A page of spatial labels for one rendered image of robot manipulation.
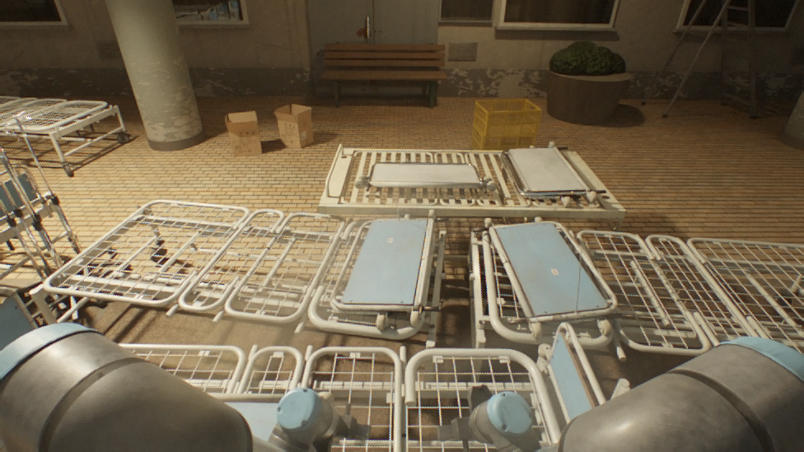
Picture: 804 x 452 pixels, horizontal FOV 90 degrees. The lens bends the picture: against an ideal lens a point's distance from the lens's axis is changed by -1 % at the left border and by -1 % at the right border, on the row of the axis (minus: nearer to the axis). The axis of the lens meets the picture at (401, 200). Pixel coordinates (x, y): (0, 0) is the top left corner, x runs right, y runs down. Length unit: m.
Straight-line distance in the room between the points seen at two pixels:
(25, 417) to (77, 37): 7.82
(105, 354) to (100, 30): 7.56
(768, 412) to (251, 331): 2.46
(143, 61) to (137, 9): 0.50
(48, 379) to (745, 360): 0.67
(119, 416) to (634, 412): 0.46
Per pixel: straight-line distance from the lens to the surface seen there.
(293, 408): 1.00
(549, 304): 2.03
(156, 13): 5.10
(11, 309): 2.04
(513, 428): 0.99
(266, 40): 6.93
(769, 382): 0.53
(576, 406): 1.63
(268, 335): 2.63
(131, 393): 0.47
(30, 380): 0.53
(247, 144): 4.87
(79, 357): 0.52
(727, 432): 0.48
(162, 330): 2.90
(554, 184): 2.80
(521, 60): 6.95
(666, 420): 0.47
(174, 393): 0.48
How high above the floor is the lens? 1.89
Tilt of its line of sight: 30 degrees down
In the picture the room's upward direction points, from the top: 1 degrees clockwise
